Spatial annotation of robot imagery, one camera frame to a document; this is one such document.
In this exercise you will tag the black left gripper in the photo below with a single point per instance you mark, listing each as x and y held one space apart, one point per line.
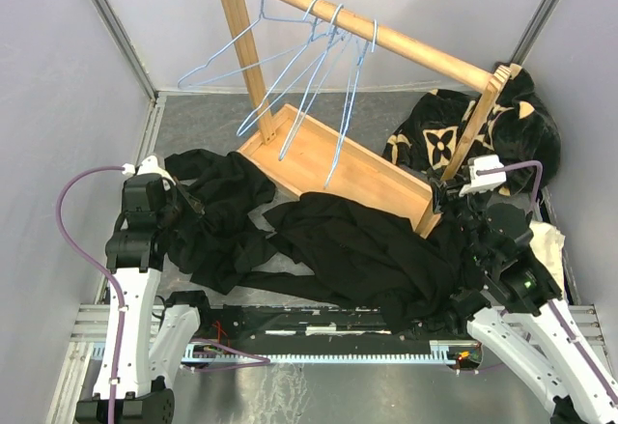
178 191

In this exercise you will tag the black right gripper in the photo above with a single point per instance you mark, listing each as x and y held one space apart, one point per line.
447 191

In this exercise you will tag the black shirt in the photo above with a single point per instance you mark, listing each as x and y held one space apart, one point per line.
365 257
221 246

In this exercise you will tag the wooden clothes rack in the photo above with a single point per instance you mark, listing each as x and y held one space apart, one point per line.
296 150

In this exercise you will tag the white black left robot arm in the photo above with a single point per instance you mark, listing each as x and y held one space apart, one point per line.
137 374

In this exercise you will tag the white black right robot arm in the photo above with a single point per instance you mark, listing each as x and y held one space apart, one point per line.
518 311

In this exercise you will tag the black cream fleece garment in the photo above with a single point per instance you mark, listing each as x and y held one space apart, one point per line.
519 128

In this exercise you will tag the cream folded cloth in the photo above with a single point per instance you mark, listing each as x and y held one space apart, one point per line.
547 245

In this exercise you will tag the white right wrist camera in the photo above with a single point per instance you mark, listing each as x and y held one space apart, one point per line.
486 173

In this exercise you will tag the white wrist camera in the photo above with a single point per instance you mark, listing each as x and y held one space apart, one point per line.
486 173
152 164

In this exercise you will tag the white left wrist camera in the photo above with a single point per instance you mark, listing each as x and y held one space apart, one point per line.
152 164

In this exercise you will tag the light blue cable duct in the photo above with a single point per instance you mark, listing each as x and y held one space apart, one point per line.
338 357

